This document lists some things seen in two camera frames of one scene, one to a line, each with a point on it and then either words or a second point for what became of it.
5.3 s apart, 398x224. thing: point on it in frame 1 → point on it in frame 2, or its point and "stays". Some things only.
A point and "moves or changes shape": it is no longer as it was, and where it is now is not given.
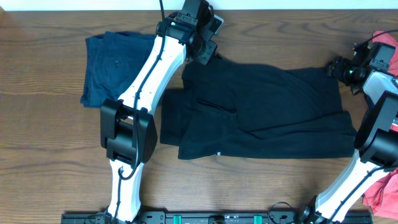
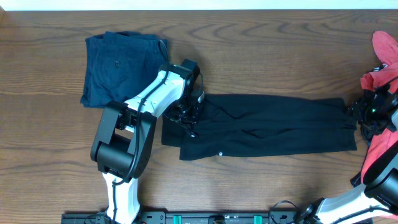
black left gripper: (207, 50) → (185, 117)
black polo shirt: (230, 109) moves or changes shape
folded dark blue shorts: (112, 61) stays
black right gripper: (339, 65) → (359, 107)
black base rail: (212, 218) stays
